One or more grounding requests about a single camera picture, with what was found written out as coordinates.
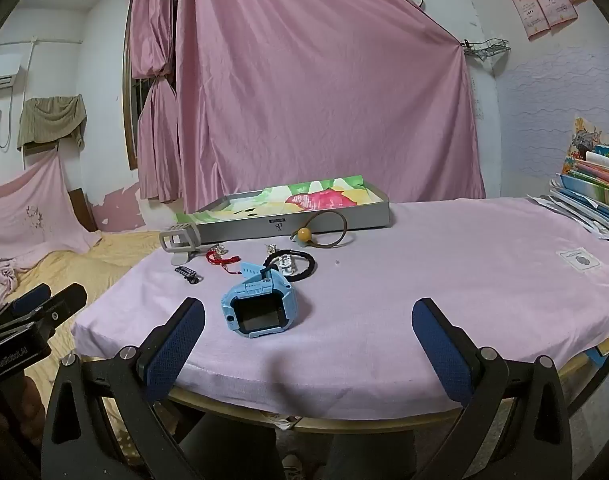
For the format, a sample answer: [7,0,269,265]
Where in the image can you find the large pink curtain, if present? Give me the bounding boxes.
[176,0,486,214]

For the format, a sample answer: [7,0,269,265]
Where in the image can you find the pink tablecloth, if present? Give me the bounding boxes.
[72,196,609,421]

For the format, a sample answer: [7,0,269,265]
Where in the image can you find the wooden window frame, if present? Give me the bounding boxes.
[123,0,151,171]

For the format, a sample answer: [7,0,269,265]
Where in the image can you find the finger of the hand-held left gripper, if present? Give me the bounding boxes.
[34,283,88,329]
[9,283,53,314]

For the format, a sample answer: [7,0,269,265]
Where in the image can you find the person's left hand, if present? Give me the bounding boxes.
[12,375,48,442]

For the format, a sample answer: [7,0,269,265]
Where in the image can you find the brown cord amber bead necklace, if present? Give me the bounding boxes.
[292,210,349,250]

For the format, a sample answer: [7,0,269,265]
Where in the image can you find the white air conditioner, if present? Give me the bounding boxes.
[0,52,24,92]

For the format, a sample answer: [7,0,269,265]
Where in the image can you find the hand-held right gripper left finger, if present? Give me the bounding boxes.
[41,297,206,480]

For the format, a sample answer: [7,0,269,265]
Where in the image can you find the blue smart watch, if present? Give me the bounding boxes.
[221,260,301,339]

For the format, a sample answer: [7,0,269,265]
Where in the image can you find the brown wooden board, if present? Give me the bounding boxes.
[66,187,98,234]

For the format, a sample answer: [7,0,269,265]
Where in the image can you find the yellow blanket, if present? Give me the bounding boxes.
[0,230,163,411]

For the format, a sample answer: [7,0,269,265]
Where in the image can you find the black hair tie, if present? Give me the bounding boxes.
[263,251,317,282]

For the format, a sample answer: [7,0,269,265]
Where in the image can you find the white power cable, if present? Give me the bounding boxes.
[0,87,16,150]

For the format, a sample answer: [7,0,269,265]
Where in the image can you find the olive green cloth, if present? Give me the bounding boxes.
[17,93,88,151]

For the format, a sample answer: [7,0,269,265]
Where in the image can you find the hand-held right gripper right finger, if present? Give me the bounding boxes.
[411,297,575,480]

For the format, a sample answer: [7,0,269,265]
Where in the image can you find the red string charm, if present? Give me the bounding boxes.
[206,251,243,276]

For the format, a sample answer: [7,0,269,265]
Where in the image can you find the stack of books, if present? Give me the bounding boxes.
[527,115,609,252]

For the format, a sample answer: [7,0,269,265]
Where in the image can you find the wire wall rack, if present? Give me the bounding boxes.
[461,37,512,62]

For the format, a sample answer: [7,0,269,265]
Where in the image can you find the grey shallow tray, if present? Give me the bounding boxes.
[174,174,391,244]

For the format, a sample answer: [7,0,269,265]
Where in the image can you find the pink embroidered cloth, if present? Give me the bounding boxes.
[0,152,103,269]

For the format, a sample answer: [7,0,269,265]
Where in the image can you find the white shoe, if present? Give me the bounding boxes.
[282,453,305,480]

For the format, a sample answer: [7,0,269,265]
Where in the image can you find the colourful painted paper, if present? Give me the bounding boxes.
[177,174,381,224]

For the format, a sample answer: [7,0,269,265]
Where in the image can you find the tied pink curtain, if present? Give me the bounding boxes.
[129,0,186,204]

